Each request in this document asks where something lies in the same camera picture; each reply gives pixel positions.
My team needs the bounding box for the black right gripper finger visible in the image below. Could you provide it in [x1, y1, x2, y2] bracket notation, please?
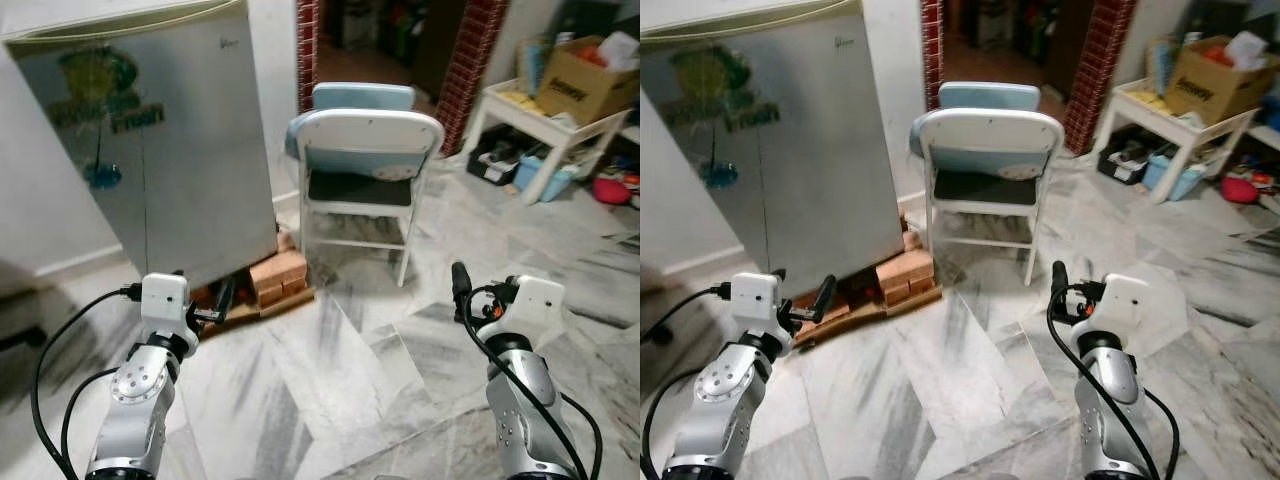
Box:
[1050, 259, 1072, 321]
[452, 261, 474, 321]

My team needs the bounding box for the silver fridge door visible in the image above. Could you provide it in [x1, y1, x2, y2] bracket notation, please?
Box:
[3, 0, 280, 293]
[640, 0, 907, 301]

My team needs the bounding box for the silver fridge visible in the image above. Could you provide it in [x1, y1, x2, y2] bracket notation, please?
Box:
[3, 0, 280, 293]
[640, 0, 907, 301]

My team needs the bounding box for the green fridge sticker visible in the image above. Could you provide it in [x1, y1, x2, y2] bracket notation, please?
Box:
[48, 45, 166, 191]
[660, 45, 783, 191]

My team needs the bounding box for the wooden board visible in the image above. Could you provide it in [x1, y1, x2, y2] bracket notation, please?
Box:
[198, 288, 317, 329]
[795, 288, 943, 346]

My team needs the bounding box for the black crate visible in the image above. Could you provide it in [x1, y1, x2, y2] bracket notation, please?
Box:
[1096, 126, 1153, 187]
[467, 124, 533, 187]

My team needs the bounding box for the light blue plastic bin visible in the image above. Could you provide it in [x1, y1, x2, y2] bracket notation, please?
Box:
[512, 150, 583, 205]
[1142, 150, 1207, 202]

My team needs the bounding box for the white folding chair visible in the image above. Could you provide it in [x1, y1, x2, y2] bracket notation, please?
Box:
[293, 108, 446, 289]
[915, 108, 1067, 287]

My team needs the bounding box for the red round object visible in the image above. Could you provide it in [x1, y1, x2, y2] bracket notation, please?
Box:
[1221, 174, 1263, 206]
[592, 172, 634, 207]

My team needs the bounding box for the white low table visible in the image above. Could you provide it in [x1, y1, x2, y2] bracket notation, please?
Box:
[462, 78, 633, 206]
[1090, 78, 1263, 206]

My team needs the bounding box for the light blue chair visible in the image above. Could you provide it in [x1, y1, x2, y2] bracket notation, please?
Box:
[908, 81, 1043, 161]
[285, 82, 418, 161]

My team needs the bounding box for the wide red brick pillar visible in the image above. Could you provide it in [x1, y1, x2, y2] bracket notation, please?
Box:
[434, 0, 511, 158]
[1062, 0, 1139, 157]

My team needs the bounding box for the brown cardboard box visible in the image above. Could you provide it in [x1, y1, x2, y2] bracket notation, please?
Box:
[1163, 35, 1280, 126]
[535, 35, 641, 126]

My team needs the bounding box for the narrow red brick pillar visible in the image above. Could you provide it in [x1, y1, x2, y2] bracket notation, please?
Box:
[296, 0, 321, 113]
[920, 0, 946, 111]

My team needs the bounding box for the white crumpled paper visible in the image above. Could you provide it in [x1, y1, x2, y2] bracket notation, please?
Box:
[597, 31, 641, 72]
[1224, 31, 1271, 72]

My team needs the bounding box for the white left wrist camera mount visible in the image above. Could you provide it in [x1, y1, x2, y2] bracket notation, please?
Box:
[139, 272, 193, 336]
[729, 272, 782, 336]

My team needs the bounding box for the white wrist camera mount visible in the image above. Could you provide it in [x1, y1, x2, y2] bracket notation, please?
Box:
[139, 272, 193, 336]
[729, 272, 782, 336]
[478, 276, 569, 353]
[1082, 272, 1154, 351]

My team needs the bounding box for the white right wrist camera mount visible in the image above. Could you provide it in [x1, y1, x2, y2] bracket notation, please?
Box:
[1082, 272, 1154, 351]
[478, 276, 569, 353]

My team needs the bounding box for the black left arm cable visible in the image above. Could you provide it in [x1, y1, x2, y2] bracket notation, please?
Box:
[640, 284, 733, 480]
[30, 284, 143, 480]

